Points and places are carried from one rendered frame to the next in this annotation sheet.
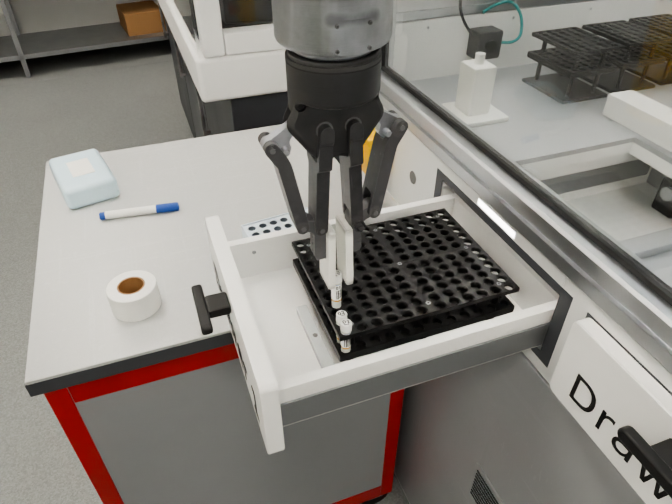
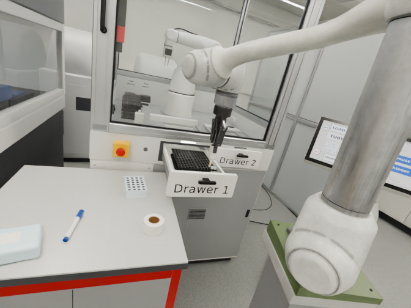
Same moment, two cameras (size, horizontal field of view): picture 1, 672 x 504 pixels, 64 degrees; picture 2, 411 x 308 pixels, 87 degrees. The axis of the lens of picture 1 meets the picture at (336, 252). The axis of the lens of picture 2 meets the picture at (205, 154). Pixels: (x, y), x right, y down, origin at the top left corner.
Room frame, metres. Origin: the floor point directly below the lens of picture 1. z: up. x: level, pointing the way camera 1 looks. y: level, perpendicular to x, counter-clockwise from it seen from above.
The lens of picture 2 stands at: (0.47, 0.90, 1.30)
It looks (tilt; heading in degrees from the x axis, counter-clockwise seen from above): 20 degrees down; 269
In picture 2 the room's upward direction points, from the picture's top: 13 degrees clockwise
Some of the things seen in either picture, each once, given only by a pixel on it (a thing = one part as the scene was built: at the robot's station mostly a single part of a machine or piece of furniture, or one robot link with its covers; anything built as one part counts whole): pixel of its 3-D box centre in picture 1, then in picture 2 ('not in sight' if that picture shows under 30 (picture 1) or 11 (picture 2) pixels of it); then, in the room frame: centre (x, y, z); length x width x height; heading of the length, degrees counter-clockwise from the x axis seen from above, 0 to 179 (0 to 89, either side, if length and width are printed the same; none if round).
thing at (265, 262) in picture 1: (403, 284); (191, 164); (0.51, -0.09, 0.86); 0.40 x 0.26 x 0.06; 110
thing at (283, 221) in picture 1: (285, 237); (134, 186); (0.72, 0.08, 0.78); 0.12 x 0.08 x 0.04; 116
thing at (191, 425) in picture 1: (232, 349); (88, 277); (0.83, 0.24, 0.38); 0.62 x 0.58 x 0.76; 20
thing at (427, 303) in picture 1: (397, 283); (191, 164); (0.51, -0.08, 0.87); 0.22 x 0.18 x 0.06; 110
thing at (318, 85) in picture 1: (333, 101); (221, 117); (0.42, 0.00, 1.14); 0.08 x 0.07 x 0.09; 110
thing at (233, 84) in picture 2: not in sight; (230, 70); (0.43, 0.01, 1.32); 0.13 x 0.11 x 0.16; 51
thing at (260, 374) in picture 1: (240, 320); (202, 184); (0.44, 0.11, 0.87); 0.29 x 0.02 x 0.11; 20
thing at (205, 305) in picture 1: (212, 306); (206, 181); (0.43, 0.14, 0.91); 0.07 x 0.04 x 0.01; 20
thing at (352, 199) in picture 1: (350, 170); (216, 131); (0.43, -0.01, 1.07); 0.04 x 0.01 x 0.11; 20
